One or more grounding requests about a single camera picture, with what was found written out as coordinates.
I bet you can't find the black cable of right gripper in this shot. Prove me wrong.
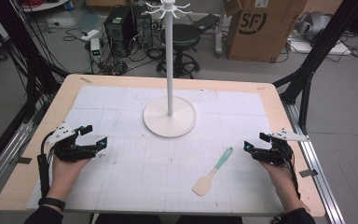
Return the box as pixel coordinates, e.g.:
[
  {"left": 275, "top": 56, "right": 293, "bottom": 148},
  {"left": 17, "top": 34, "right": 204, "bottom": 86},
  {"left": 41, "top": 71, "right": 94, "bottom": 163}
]
[{"left": 283, "top": 139, "right": 302, "bottom": 200}]

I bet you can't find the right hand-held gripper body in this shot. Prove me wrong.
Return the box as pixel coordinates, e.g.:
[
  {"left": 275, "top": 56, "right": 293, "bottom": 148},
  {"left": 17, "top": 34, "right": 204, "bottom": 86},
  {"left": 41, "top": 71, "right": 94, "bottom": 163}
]
[{"left": 251, "top": 127, "right": 310, "bottom": 166}]

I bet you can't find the small device with green display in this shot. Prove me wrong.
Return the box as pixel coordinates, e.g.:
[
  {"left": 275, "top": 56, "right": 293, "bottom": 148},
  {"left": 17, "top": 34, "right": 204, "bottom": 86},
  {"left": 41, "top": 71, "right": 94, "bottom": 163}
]
[{"left": 89, "top": 37, "right": 103, "bottom": 62}]

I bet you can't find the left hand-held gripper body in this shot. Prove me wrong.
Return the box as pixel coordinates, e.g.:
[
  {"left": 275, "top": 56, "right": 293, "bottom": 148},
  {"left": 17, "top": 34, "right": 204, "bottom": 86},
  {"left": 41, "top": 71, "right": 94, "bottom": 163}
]
[{"left": 45, "top": 121, "right": 100, "bottom": 162}]

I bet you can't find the black round stool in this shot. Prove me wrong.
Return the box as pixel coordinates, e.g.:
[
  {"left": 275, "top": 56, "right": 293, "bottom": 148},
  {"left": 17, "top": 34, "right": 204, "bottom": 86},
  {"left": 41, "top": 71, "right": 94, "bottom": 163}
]
[{"left": 157, "top": 23, "right": 201, "bottom": 79}]

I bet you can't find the wooden spatula with teal handle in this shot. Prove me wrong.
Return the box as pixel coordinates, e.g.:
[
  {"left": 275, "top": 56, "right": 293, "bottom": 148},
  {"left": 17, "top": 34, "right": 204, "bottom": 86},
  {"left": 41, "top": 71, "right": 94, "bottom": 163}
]
[{"left": 191, "top": 147, "right": 234, "bottom": 197}]

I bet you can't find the white grid mat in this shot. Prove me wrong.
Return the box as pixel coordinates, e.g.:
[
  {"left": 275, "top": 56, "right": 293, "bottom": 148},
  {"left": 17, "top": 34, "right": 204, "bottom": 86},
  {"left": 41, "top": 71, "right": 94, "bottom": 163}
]
[{"left": 26, "top": 85, "right": 285, "bottom": 217}]

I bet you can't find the white power strip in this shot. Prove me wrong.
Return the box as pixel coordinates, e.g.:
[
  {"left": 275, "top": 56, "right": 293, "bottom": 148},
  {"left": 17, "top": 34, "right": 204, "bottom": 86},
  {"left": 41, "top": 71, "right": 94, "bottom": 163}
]
[{"left": 79, "top": 29, "right": 101, "bottom": 42}]

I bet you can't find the black wristband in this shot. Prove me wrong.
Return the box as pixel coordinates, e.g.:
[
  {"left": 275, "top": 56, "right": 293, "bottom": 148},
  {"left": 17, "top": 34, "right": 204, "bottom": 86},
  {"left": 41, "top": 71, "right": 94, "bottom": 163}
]
[{"left": 37, "top": 197, "right": 67, "bottom": 212}]

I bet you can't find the person's left hand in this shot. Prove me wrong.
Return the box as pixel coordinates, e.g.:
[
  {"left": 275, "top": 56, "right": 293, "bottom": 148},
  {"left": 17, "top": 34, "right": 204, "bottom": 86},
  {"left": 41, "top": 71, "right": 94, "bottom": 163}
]
[{"left": 49, "top": 154, "right": 91, "bottom": 202}]

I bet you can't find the black metal frame stand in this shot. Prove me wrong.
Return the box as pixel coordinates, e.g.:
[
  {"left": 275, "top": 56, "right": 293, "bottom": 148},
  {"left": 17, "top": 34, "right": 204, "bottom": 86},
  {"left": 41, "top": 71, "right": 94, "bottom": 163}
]
[
  {"left": 272, "top": 0, "right": 358, "bottom": 136},
  {"left": 0, "top": 0, "right": 70, "bottom": 181}
]

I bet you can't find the white hook stand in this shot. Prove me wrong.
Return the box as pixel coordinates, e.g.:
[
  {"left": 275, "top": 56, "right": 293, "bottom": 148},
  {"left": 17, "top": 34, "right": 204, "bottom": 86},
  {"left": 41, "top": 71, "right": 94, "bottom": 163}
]
[{"left": 143, "top": 0, "right": 198, "bottom": 139}]

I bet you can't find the black computer tower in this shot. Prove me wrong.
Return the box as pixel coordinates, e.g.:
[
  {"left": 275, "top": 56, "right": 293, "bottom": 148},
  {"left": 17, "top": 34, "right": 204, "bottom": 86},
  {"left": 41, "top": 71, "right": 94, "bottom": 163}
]
[
  {"left": 131, "top": 3, "right": 154, "bottom": 50},
  {"left": 103, "top": 5, "right": 138, "bottom": 58}
]

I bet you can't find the person's right hand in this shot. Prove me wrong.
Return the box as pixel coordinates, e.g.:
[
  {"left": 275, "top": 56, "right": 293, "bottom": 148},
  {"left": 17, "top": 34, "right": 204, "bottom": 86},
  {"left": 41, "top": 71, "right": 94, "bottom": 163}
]
[{"left": 259, "top": 160, "right": 304, "bottom": 213}]

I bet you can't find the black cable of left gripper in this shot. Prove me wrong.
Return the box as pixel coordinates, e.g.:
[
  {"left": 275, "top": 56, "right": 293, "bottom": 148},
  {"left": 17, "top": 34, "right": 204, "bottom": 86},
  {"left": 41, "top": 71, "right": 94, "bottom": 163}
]
[{"left": 36, "top": 130, "right": 57, "bottom": 199}]

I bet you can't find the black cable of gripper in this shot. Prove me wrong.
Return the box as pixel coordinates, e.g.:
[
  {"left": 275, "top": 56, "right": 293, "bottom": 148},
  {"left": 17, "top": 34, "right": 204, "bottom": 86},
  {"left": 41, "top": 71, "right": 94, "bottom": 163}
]
[
  {"left": 283, "top": 139, "right": 302, "bottom": 200},
  {"left": 36, "top": 130, "right": 57, "bottom": 199}
]

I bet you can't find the brown cardboard box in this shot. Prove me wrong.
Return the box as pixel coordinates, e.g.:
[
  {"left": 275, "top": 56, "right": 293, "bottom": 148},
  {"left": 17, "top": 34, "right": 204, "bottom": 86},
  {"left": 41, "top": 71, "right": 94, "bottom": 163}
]
[{"left": 225, "top": 0, "right": 309, "bottom": 63}]

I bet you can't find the aluminium rail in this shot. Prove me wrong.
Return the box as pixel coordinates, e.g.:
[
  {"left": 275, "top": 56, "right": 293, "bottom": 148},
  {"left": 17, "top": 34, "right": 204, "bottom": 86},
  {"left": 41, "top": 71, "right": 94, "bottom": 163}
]
[
  {"left": 0, "top": 120, "right": 35, "bottom": 206},
  {"left": 282, "top": 101, "right": 346, "bottom": 224}
]

